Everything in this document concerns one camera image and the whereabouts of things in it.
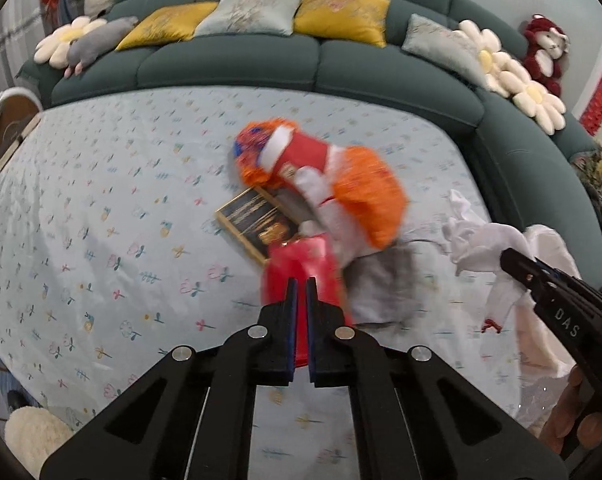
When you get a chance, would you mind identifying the floral light blue tablecloth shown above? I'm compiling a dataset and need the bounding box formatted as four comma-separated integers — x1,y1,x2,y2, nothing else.
0,85,528,480

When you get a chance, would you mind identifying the grey plastic bag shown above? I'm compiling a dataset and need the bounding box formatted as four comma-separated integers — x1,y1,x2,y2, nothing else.
345,239,422,330

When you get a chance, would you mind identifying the yellow embroidered cushion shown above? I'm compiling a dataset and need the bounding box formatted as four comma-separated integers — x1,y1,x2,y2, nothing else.
293,0,392,49
115,1,219,52

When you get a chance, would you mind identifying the white and brown round object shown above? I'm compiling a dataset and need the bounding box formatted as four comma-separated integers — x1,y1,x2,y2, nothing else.
0,87,44,173

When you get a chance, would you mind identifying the person's right hand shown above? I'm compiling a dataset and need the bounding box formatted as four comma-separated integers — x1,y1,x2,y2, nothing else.
538,366,602,459

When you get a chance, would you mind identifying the cream fluffy cushion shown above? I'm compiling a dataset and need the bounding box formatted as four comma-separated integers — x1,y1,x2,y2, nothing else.
5,406,76,480

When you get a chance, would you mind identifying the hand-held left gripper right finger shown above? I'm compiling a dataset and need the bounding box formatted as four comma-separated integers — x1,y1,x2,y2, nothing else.
306,277,568,480

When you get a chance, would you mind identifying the orange plastic bag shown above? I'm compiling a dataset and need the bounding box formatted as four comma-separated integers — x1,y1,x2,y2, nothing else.
331,145,410,251

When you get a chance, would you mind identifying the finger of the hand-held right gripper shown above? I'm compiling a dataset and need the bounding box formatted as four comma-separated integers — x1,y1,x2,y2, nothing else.
500,248,582,305

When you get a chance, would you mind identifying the white lined trash bin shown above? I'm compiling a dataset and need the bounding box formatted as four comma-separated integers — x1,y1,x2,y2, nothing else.
441,189,582,428

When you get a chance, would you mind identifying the dark green curved sofa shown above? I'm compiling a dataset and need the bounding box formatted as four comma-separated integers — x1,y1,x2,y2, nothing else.
16,0,602,288

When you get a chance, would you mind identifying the red packet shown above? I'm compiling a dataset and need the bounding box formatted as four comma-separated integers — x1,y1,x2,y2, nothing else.
260,234,356,370

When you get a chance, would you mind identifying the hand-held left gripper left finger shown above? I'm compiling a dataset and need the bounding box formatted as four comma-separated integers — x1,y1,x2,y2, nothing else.
41,277,298,480

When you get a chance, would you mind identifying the black and gold box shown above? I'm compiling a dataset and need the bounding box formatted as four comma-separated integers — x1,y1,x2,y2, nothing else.
215,186,304,266

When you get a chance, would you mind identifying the grey plush toy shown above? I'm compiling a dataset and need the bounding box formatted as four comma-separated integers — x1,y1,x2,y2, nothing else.
65,16,140,79

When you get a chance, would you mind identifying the white paper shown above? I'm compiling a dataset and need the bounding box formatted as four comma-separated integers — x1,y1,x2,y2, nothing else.
293,165,364,267

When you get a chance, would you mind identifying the red teddy bear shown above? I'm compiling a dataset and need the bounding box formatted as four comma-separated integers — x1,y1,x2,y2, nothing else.
523,15,572,97

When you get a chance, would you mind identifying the grey embroidered cushion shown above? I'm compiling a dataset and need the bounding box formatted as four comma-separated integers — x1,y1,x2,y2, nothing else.
402,13,492,92
193,0,302,38

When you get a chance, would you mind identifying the red paper cup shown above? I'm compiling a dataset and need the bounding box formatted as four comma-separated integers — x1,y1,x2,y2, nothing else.
259,124,334,192

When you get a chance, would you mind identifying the white flower pillow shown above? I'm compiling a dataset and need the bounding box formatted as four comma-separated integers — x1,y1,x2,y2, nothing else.
511,79,568,136
453,20,530,98
34,16,108,69

